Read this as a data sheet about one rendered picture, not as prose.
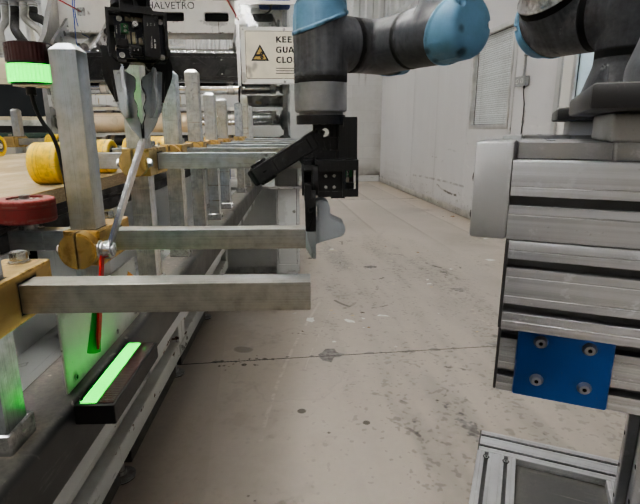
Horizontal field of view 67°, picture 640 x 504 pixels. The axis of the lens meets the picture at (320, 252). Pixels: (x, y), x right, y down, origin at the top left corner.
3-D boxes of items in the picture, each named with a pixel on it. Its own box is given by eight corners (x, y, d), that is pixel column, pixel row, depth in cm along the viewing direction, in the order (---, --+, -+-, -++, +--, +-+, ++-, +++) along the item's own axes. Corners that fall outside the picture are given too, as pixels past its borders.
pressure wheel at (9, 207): (73, 262, 78) (64, 191, 75) (48, 277, 70) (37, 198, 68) (22, 263, 78) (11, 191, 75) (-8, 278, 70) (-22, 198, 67)
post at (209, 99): (222, 234, 173) (215, 92, 161) (220, 236, 170) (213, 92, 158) (212, 234, 173) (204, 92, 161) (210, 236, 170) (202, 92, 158)
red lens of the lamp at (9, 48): (66, 66, 66) (64, 48, 66) (43, 60, 60) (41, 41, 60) (21, 66, 66) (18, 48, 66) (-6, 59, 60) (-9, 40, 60)
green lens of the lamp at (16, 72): (68, 85, 67) (66, 68, 66) (46, 81, 61) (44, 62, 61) (24, 85, 67) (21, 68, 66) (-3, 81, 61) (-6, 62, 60)
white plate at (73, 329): (141, 313, 83) (136, 256, 80) (71, 394, 58) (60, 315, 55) (138, 313, 83) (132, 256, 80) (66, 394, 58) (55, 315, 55)
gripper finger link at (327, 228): (346, 262, 72) (346, 201, 70) (306, 263, 72) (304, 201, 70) (344, 257, 75) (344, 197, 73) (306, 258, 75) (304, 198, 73)
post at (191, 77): (208, 238, 148) (199, 70, 136) (206, 240, 144) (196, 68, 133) (197, 238, 148) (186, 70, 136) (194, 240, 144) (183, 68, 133)
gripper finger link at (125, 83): (119, 137, 62) (112, 61, 60) (119, 138, 67) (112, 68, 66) (145, 137, 63) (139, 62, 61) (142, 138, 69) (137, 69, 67)
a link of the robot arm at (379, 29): (438, 72, 70) (378, 69, 65) (389, 79, 80) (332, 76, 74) (441, 13, 68) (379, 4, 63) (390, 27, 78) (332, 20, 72)
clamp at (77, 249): (131, 246, 79) (128, 215, 78) (97, 269, 66) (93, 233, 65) (96, 246, 79) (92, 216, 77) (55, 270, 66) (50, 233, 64)
